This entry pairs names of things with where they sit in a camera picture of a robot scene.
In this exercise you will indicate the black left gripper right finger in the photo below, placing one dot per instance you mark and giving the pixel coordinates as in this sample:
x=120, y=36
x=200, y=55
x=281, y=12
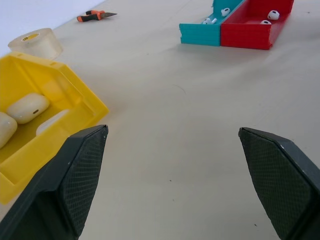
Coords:
x=285, y=180

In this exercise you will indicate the yellow plastic bin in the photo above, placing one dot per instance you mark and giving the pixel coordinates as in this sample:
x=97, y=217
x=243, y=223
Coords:
x=62, y=82

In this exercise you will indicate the teal plastic tray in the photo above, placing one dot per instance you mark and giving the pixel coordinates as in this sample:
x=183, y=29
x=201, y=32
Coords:
x=200, y=33

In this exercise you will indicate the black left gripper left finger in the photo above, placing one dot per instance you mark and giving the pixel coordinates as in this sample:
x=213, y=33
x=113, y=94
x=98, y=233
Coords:
x=62, y=190

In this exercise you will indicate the red plastic tray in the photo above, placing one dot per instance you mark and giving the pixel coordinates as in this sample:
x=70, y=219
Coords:
x=246, y=35

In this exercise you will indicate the white earbud case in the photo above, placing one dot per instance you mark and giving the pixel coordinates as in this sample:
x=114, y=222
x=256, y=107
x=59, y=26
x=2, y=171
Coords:
x=51, y=122
x=27, y=108
x=6, y=130

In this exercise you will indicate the clear adhesive tape roll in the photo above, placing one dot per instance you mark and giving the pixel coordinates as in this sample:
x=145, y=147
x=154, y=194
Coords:
x=37, y=45

